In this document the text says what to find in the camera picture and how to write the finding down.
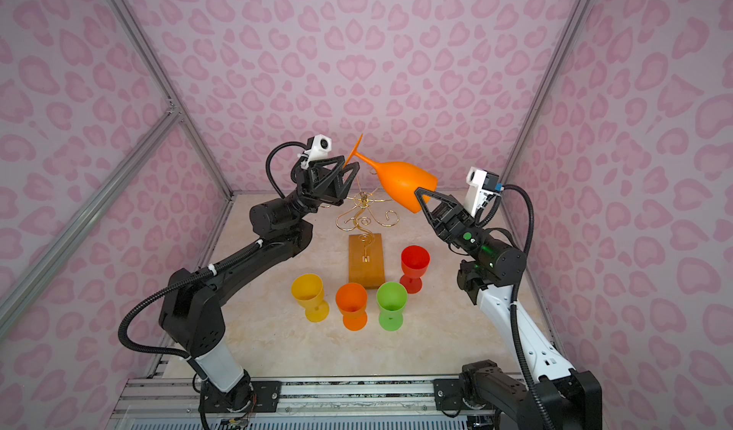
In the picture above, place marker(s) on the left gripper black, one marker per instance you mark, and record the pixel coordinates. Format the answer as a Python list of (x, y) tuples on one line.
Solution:
[(308, 188)]

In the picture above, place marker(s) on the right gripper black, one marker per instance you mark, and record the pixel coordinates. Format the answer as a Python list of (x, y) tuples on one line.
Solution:
[(452, 225)]

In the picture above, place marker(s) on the orange wine glass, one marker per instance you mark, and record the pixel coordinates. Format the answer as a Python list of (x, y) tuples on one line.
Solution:
[(352, 301), (400, 180)]

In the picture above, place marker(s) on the red wine glass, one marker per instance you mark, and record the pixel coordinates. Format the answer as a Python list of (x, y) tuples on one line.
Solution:
[(415, 261)]

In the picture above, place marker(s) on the green wine glass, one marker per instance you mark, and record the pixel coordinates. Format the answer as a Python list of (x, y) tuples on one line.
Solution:
[(392, 299)]

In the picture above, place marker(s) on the yellow wine glass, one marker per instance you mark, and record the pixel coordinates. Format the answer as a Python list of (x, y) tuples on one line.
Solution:
[(309, 292)]

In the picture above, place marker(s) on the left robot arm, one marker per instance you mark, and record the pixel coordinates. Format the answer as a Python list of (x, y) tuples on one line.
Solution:
[(191, 309)]

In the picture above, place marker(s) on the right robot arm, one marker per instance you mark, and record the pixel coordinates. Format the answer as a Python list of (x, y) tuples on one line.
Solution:
[(552, 393)]

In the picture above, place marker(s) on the wooden rack base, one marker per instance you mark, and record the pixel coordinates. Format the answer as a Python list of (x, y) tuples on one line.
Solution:
[(367, 267)]

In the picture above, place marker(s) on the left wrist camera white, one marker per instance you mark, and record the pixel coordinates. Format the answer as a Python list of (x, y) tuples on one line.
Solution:
[(318, 149)]

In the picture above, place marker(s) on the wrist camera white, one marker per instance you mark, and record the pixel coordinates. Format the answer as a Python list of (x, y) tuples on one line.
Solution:
[(318, 149), (482, 186)]

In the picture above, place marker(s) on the gold wire glass rack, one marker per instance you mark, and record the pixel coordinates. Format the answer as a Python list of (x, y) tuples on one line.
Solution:
[(361, 216)]

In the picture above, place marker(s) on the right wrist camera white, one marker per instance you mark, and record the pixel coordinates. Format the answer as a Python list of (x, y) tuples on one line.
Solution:
[(482, 186)]

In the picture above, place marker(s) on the aluminium frame diagonal strut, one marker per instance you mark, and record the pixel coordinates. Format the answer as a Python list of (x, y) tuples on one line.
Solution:
[(37, 277)]

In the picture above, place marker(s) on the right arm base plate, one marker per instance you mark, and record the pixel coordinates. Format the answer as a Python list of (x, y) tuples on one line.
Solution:
[(449, 397)]

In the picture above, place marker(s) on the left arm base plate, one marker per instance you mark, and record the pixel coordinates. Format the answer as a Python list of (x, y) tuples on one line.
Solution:
[(266, 395)]

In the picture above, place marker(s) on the aluminium frame right post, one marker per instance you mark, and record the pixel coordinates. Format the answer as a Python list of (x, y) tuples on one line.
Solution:
[(578, 16)]

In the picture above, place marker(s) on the aluminium frame post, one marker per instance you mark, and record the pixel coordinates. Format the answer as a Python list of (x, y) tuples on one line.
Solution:
[(127, 19), (578, 16)]

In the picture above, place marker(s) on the aluminium mounting rail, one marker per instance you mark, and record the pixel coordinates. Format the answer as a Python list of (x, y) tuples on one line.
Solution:
[(371, 402)]

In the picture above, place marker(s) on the aluminium frame left post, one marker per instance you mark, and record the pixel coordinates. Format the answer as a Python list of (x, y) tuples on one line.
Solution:
[(127, 19)]

